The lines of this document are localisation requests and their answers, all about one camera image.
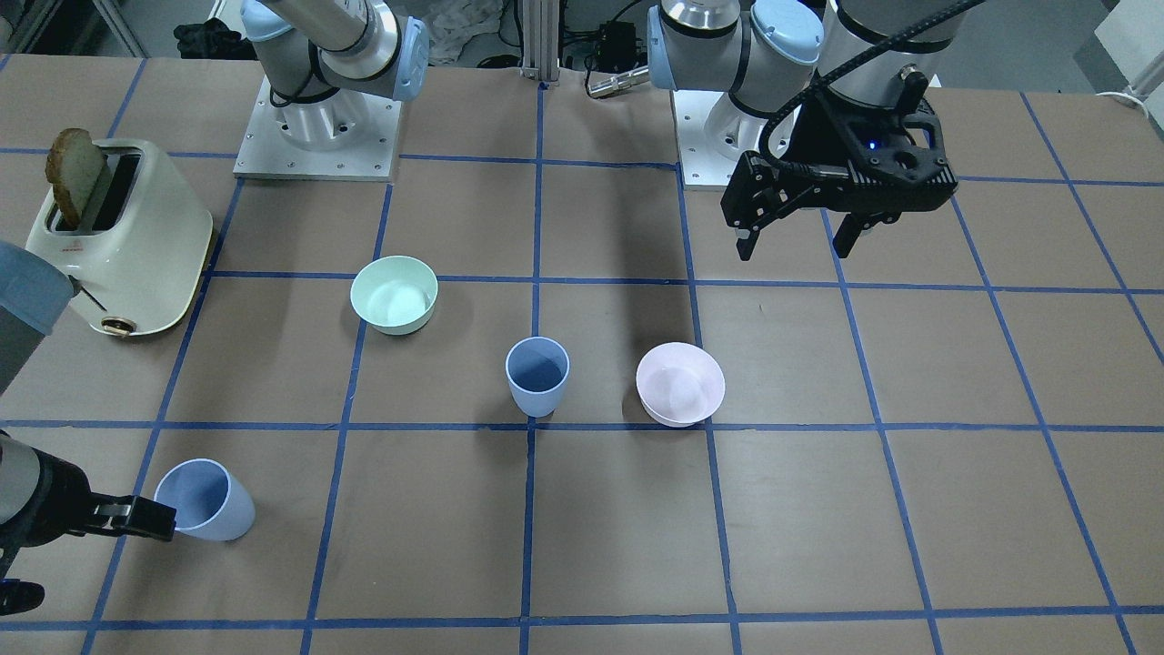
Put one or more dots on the pink bowl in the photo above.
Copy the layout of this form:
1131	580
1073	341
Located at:
679	384

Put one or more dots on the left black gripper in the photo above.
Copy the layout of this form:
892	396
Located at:
816	135

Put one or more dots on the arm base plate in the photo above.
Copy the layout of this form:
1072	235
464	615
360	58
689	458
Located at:
348	137
711	134

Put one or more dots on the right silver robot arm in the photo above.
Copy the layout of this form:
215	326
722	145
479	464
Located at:
309	50

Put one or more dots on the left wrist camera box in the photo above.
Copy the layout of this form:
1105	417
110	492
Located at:
901	145

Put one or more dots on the aluminium frame post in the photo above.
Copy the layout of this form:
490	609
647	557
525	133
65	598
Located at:
540	23

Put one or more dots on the bread slice in toaster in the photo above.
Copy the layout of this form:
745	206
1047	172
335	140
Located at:
73	168

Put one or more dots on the cream white toaster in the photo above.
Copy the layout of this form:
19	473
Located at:
138	253

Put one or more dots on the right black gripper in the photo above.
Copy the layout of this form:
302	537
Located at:
56	501

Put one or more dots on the green bowl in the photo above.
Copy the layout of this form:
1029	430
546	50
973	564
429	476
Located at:
395	295

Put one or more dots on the blue cup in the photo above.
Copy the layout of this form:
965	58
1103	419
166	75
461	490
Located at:
209	502
537	370

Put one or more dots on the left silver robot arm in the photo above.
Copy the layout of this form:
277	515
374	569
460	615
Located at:
772	56

